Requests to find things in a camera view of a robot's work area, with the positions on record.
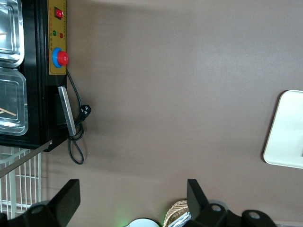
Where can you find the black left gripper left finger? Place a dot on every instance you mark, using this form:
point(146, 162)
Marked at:
point(64, 203)

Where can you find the thin wooden stick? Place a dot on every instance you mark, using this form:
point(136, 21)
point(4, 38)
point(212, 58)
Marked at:
point(3, 33)
point(10, 112)

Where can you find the red emergency stop button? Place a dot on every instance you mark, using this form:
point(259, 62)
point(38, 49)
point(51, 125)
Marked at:
point(62, 57)

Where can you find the black heating appliance yellow panel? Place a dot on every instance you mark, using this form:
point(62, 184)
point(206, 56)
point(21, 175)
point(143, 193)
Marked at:
point(40, 99)

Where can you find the red rocker switch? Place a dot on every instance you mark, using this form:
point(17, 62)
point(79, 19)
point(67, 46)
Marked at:
point(59, 13)

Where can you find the steel pan with one stick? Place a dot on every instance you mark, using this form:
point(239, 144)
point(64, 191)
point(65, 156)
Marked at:
point(13, 30)

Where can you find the aluminium foil container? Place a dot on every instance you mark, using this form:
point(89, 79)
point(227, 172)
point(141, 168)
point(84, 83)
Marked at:
point(182, 220)

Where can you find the wicker basket with foil containers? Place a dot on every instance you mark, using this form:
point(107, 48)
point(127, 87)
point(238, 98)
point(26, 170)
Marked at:
point(176, 209)

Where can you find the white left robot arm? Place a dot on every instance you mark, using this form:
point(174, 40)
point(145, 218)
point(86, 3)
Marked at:
point(143, 222)

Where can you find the steel pan with crossed sticks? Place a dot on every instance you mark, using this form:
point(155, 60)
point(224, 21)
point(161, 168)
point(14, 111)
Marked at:
point(14, 104)

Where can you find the cream plastic tray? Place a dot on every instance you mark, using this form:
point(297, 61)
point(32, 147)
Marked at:
point(286, 132)

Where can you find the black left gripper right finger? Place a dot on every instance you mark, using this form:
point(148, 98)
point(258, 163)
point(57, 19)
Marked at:
point(196, 201)

